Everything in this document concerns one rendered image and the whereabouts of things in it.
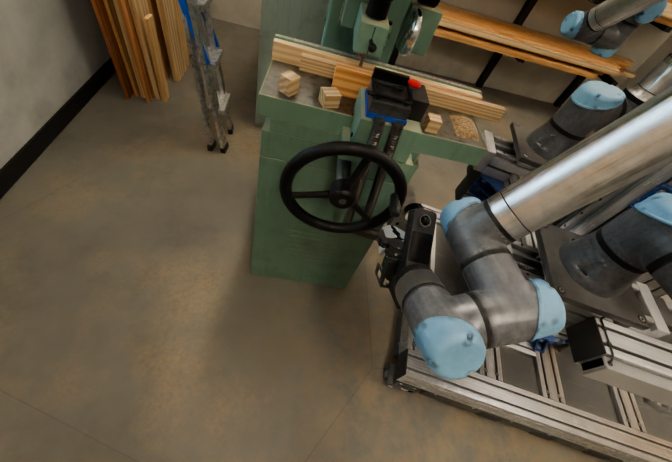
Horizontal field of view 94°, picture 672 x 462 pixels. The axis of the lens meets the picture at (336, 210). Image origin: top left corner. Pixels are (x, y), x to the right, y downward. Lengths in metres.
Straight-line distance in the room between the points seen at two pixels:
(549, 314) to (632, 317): 0.49
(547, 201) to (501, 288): 0.13
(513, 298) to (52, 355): 1.40
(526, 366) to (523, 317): 1.08
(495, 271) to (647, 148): 0.22
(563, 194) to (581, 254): 0.42
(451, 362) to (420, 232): 0.22
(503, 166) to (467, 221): 0.74
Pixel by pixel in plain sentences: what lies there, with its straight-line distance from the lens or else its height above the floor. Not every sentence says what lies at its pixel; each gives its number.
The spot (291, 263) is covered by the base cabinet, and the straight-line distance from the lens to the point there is 1.34.
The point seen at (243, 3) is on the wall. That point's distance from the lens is 3.42.
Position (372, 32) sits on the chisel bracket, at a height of 1.05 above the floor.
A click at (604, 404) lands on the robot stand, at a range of 1.75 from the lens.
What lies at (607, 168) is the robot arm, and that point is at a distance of 0.50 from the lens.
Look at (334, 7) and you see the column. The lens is 1.06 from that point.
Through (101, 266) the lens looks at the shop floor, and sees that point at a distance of 1.60.
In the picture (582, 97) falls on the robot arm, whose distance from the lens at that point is 1.21.
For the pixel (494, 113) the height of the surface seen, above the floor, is 0.92.
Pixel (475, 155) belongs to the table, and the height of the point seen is 0.87.
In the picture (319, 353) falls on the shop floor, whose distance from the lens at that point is 1.39.
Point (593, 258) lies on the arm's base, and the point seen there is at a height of 0.88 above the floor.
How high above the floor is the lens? 1.32
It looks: 48 degrees down
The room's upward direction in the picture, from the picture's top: 21 degrees clockwise
